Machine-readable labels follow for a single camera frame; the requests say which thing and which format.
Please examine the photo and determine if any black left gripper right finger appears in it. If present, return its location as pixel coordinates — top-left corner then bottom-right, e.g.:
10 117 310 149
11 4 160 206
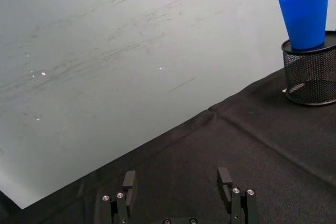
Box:
216 167 259 224

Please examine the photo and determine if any black table cloth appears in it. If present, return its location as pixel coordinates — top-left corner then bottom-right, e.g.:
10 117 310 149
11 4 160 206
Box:
0 67 336 224

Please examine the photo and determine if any black wire mesh holder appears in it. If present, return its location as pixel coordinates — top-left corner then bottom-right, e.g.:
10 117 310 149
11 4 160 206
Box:
281 29 336 107

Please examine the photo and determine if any blue plastic cup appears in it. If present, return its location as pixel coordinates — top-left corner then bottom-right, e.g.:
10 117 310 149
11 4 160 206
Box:
278 0 331 50

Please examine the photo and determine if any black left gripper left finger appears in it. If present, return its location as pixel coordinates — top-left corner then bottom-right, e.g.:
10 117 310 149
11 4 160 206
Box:
101 170 138 224

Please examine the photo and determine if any plain pale wall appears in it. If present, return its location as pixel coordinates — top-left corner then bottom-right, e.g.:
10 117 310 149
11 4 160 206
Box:
0 0 336 210

